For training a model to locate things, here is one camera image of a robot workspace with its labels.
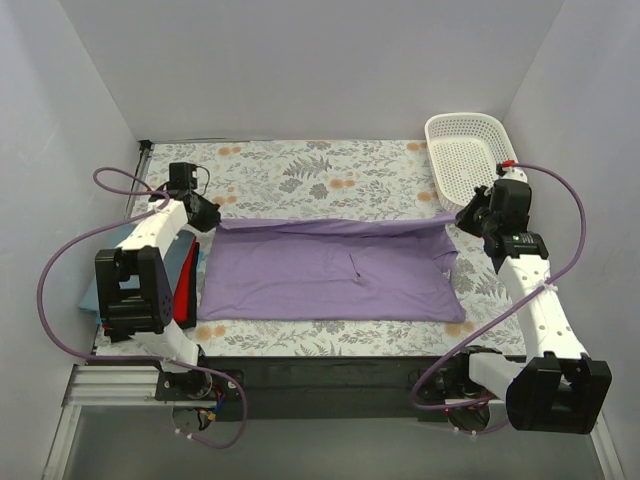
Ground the purple t shirt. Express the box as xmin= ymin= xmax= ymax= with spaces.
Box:
xmin=198 ymin=215 xmax=466 ymax=323

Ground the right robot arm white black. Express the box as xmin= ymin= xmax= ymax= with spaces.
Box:
xmin=452 ymin=179 xmax=612 ymax=434

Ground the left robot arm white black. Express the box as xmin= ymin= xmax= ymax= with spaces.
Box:
xmin=95 ymin=162 xmax=221 ymax=400

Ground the folded teal t shirt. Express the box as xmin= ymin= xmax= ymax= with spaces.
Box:
xmin=78 ymin=222 xmax=201 ymax=316

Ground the white plastic perforated basket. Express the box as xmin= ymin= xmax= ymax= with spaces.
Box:
xmin=424 ymin=112 xmax=517 ymax=213

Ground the folded red t shirt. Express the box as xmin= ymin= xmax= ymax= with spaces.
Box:
xmin=173 ymin=240 xmax=199 ymax=329

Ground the folded black t shirt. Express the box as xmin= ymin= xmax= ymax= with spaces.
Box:
xmin=95 ymin=232 xmax=200 ymax=342

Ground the floral patterned table mat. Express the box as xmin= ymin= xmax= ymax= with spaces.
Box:
xmin=94 ymin=138 xmax=531 ymax=358

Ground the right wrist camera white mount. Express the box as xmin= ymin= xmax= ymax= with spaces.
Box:
xmin=496 ymin=160 xmax=528 ymax=184

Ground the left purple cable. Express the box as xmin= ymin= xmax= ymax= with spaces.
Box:
xmin=37 ymin=167 xmax=250 ymax=449

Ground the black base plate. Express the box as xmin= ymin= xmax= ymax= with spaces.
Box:
xmin=155 ymin=355 xmax=488 ymax=422

